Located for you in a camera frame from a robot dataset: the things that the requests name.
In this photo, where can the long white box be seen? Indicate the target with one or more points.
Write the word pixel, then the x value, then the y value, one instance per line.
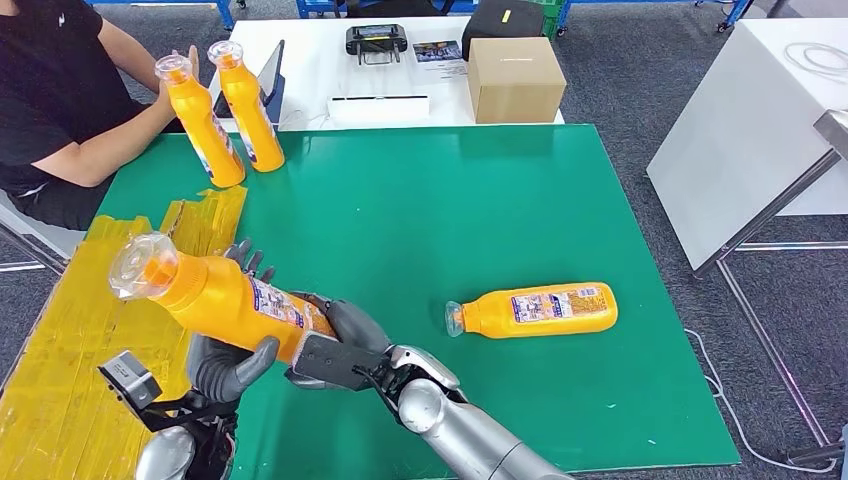
pixel 378 109

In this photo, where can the brown cardboard box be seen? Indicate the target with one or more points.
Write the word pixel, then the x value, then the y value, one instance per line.
pixel 517 81

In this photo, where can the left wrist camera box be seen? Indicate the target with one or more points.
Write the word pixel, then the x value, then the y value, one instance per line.
pixel 129 381

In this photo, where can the black remote controller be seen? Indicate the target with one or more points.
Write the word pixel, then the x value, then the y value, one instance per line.
pixel 376 38

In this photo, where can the orange detergent bottle clear cap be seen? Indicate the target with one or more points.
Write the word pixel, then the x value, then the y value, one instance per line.
pixel 218 305
pixel 205 136
pixel 536 311
pixel 255 122

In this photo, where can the short blue metal rack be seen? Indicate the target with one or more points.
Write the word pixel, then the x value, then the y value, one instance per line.
pixel 224 12

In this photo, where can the black phone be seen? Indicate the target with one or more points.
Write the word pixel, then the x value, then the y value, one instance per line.
pixel 220 106

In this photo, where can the black bag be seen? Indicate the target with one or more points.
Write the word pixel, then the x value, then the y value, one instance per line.
pixel 502 25

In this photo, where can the green work table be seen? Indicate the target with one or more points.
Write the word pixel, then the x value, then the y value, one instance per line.
pixel 430 218

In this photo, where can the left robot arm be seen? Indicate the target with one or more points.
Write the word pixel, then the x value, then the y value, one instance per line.
pixel 172 454

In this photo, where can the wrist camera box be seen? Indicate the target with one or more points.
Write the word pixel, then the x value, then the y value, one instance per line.
pixel 129 381
pixel 331 363

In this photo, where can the yellow taped sheet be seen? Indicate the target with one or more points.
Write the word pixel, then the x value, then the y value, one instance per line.
pixel 66 371

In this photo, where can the person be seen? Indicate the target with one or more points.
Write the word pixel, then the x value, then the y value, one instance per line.
pixel 46 79

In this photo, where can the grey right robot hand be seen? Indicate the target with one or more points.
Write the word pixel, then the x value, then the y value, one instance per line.
pixel 358 328

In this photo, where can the white tilted table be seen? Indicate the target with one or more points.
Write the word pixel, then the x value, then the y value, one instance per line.
pixel 742 132

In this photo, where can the white desk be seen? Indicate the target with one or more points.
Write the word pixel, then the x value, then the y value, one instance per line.
pixel 318 66

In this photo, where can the long blue metal rack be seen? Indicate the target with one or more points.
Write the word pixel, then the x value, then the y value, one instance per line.
pixel 662 2

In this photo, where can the white chair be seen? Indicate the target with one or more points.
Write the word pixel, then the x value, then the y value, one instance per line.
pixel 40 232

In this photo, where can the steel table frame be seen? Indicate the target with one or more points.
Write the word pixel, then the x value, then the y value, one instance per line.
pixel 768 212

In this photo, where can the person's right forearm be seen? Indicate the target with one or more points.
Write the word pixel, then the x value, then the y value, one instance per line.
pixel 112 149

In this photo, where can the person's left forearm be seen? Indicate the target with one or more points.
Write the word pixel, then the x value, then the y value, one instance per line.
pixel 136 56

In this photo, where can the person's right hand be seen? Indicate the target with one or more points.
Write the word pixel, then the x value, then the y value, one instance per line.
pixel 194 65

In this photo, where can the printed leaflet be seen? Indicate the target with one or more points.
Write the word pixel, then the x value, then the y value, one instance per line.
pixel 437 52

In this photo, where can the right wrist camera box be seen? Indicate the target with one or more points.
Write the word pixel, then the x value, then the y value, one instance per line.
pixel 331 363

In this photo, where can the tablet in blue case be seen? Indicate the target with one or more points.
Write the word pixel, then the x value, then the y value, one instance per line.
pixel 273 74

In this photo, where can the green plastic crate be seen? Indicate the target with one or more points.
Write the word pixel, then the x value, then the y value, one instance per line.
pixel 551 28

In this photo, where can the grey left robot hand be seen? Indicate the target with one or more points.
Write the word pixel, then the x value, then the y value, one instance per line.
pixel 225 374

